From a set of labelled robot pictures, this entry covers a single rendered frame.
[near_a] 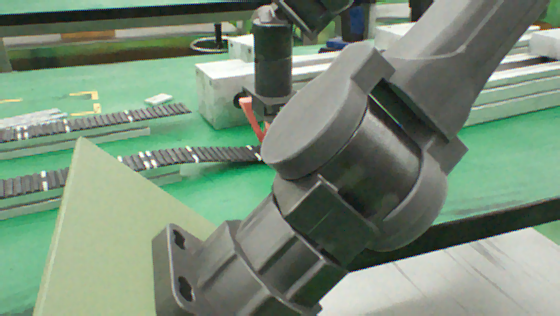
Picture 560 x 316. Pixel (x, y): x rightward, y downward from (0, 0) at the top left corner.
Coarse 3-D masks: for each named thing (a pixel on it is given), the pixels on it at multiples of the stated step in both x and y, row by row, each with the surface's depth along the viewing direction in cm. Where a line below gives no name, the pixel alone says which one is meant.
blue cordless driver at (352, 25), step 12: (360, 0) 115; (372, 0) 114; (348, 12) 119; (360, 12) 118; (348, 24) 120; (360, 24) 119; (348, 36) 121; (360, 36) 120; (324, 48) 125; (336, 48) 123
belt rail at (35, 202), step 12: (156, 168) 71; (168, 168) 72; (180, 168) 73; (156, 180) 72; (168, 180) 73; (180, 180) 74; (36, 192) 65; (48, 192) 66; (60, 192) 67; (0, 204) 64; (12, 204) 65; (24, 204) 66; (36, 204) 66; (48, 204) 67; (60, 204) 67; (0, 216) 64; (12, 216) 65
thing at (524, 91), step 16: (512, 64) 101; (528, 64) 104; (544, 64) 98; (496, 80) 91; (512, 80) 92; (528, 80) 96; (544, 80) 97; (480, 96) 90; (496, 96) 92; (512, 96) 94; (528, 96) 98; (544, 96) 98; (480, 112) 92; (496, 112) 94; (512, 112) 96
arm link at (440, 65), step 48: (480, 0) 31; (528, 0) 32; (432, 48) 31; (480, 48) 32; (336, 96) 30; (384, 96) 35; (432, 96) 31; (288, 144) 31; (336, 144) 29; (432, 144) 33; (432, 192) 32; (384, 240) 33
